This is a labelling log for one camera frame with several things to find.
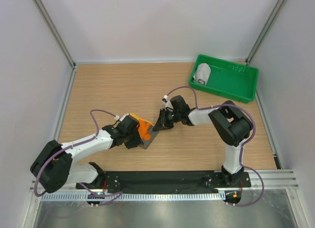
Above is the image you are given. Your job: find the aluminium frame post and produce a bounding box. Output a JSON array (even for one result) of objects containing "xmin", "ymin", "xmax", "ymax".
[
  {"xmin": 245, "ymin": 0, "xmax": 287, "ymax": 65},
  {"xmin": 28, "ymin": 0, "xmax": 76, "ymax": 67}
]

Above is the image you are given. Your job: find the white slotted cable duct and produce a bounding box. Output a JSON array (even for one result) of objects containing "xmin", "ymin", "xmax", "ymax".
[{"xmin": 41, "ymin": 191, "xmax": 225, "ymax": 202}]

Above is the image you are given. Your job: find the green plastic tray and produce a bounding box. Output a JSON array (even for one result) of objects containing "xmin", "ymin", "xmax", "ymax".
[{"xmin": 189, "ymin": 54, "xmax": 259, "ymax": 103}]

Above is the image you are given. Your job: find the left aluminium frame post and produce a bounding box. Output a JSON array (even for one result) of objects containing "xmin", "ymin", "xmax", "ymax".
[{"xmin": 28, "ymin": 0, "xmax": 76, "ymax": 67}]

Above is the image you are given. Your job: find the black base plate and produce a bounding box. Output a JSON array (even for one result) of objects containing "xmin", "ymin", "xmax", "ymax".
[{"xmin": 86, "ymin": 170, "xmax": 251, "ymax": 195}]

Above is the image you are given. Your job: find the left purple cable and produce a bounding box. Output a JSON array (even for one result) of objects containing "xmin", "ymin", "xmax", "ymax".
[{"xmin": 33, "ymin": 109, "xmax": 124, "ymax": 207}]

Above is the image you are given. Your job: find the grey orange towel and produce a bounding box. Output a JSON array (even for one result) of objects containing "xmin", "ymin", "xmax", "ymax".
[{"xmin": 130, "ymin": 113, "xmax": 159, "ymax": 149}]

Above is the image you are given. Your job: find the grey panda towel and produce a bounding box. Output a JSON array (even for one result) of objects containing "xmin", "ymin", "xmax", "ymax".
[{"xmin": 193, "ymin": 63, "xmax": 211, "ymax": 85}]

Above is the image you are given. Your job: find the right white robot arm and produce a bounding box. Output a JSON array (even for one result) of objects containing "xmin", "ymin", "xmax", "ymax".
[{"xmin": 153, "ymin": 95, "xmax": 254, "ymax": 187}]

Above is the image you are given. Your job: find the right aluminium frame post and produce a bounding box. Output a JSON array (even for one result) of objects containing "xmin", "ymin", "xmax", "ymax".
[{"xmin": 245, "ymin": 0, "xmax": 287, "ymax": 65}]

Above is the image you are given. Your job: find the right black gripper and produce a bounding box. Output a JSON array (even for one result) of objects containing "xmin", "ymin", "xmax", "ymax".
[{"xmin": 154, "ymin": 108, "xmax": 181, "ymax": 131}]

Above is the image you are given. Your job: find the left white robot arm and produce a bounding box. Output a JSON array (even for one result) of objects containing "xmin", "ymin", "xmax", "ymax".
[{"xmin": 30, "ymin": 114, "xmax": 142, "ymax": 193}]

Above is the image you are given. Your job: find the purple cable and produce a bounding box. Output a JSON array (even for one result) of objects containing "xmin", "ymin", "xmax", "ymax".
[
  {"xmin": 33, "ymin": 109, "xmax": 124, "ymax": 207},
  {"xmin": 164, "ymin": 86, "xmax": 265, "ymax": 208}
]

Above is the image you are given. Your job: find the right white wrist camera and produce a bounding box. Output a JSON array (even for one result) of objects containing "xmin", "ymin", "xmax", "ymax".
[{"xmin": 162, "ymin": 95, "xmax": 173, "ymax": 111}]

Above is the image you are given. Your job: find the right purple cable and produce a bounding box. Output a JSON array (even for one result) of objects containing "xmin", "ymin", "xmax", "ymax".
[{"xmin": 164, "ymin": 86, "xmax": 265, "ymax": 208}]

